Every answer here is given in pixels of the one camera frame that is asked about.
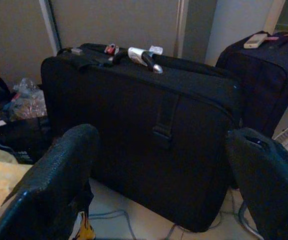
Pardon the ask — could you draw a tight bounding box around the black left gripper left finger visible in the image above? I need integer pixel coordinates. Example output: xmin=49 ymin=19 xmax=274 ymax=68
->
xmin=0 ymin=123 xmax=101 ymax=240

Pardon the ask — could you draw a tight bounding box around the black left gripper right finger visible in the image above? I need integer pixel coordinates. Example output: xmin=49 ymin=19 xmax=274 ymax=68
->
xmin=225 ymin=127 xmax=288 ymax=240

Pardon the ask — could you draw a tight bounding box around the black shopping bag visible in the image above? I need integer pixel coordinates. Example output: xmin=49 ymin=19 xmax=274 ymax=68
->
xmin=0 ymin=77 xmax=51 ymax=165

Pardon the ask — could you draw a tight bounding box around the clear plastic bag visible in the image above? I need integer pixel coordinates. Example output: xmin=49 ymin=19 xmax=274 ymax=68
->
xmin=8 ymin=77 xmax=47 ymax=121

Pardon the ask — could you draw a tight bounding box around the large black fabric suitcase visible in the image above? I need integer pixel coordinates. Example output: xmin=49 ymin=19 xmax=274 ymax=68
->
xmin=40 ymin=42 xmax=243 ymax=233

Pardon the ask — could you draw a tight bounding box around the red padlock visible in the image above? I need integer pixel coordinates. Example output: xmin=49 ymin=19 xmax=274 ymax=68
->
xmin=104 ymin=43 xmax=117 ymax=55

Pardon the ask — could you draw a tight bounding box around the white remote control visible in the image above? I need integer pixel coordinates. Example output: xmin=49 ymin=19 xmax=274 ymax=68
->
xmin=243 ymin=33 xmax=268 ymax=50

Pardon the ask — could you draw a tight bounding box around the white paper luggage tag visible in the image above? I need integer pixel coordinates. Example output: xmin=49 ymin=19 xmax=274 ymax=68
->
xmin=127 ymin=46 xmax=151 ymax=62

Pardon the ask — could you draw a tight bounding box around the clear plastic luggage tag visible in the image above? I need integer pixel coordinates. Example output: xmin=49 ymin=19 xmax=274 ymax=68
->
xmin=149 ymin=45 xmax=164 ymax=56

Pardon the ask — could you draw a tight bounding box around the grey floor cable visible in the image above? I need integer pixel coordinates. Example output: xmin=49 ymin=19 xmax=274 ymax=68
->
xmin=208 ymin=187 xmax=266 ymax=240
xmin=88 ymin=210 xmax=137 ymax=240

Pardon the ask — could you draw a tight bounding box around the black suitcase with pink strap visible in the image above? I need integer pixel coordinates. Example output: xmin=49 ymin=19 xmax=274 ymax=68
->
xmin=215 ymin=30 xmax=288 ymax=138

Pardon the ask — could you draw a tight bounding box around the pink luggage strap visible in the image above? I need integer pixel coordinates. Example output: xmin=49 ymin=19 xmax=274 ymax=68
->
xmin=266 ymin=33 xmax=288 ymax=47

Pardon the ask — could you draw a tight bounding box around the grey door frame strip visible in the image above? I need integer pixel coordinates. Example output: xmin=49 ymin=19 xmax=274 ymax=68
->
xmin=38 ymin=0 xmax=62 ymax=55

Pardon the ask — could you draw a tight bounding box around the black silver suitcase handle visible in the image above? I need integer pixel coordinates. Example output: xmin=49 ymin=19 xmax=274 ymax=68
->
xmin=112 ymin=46 xmax=164 ymax=75

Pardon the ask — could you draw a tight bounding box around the white door frame strip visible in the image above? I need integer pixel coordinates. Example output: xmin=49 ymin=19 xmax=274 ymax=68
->
xmin=175 ymin=0 xmax=189 ymax=58

